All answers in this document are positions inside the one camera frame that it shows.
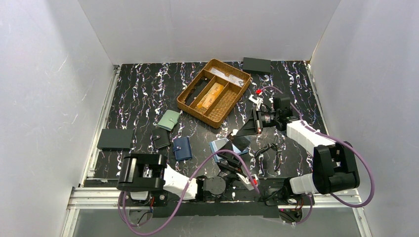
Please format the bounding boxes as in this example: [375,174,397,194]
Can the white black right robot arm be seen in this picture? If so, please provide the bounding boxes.
[228,96,360,198]

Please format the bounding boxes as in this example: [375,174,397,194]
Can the orange cards in tray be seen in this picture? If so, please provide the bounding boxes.
[196,82,224,109]

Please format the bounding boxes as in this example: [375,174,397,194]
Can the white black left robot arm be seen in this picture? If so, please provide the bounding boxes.
[117,142,259,201]

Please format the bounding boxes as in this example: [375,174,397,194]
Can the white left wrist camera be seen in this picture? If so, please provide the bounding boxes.
[236,173,259,191]

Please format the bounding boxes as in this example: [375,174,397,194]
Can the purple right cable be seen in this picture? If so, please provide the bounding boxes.
[260,86,376,226]

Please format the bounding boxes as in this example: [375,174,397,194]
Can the light blue card holder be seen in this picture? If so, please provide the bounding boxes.
[209,137,249,163]

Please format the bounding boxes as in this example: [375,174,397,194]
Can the green card holder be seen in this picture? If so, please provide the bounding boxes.
[157,110,180,131]

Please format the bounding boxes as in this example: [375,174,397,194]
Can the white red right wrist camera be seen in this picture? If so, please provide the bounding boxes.
[249,89,263,111]

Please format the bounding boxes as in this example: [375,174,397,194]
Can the black card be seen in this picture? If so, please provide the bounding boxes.
[230,135,251,152]

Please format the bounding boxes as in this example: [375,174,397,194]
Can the dark blue card holder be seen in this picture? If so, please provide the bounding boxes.
[172,136,192,161]

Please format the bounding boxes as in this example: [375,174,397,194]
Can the black card holder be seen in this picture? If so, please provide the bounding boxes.
[151,128,171,149]

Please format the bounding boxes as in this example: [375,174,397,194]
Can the woven brown divided tray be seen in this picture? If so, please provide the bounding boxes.
[177,59,251,128]

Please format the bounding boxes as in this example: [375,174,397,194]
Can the black box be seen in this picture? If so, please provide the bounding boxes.
[242,57,271,75]
[97,129,134,150]

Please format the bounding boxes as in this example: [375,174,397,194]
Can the black box at back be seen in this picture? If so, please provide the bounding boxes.
[242,57,271,75]

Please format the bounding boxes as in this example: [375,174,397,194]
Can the black cards in tray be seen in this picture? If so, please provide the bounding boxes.
[185,77,210,106]

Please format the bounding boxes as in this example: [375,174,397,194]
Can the purple cable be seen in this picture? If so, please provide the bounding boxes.
[260,86,376,226]
[118,150,261,237]

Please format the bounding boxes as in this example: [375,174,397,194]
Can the aluminium base frame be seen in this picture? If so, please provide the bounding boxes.
[61,179,372,237]

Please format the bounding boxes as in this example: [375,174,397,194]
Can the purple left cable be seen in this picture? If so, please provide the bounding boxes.
[118,150,261,237]

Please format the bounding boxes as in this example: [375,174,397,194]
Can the silver cards in tray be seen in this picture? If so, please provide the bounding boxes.
[209,67,245,87]

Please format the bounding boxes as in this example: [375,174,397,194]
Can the black box at left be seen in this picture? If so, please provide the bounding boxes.
[97,129,134,150]

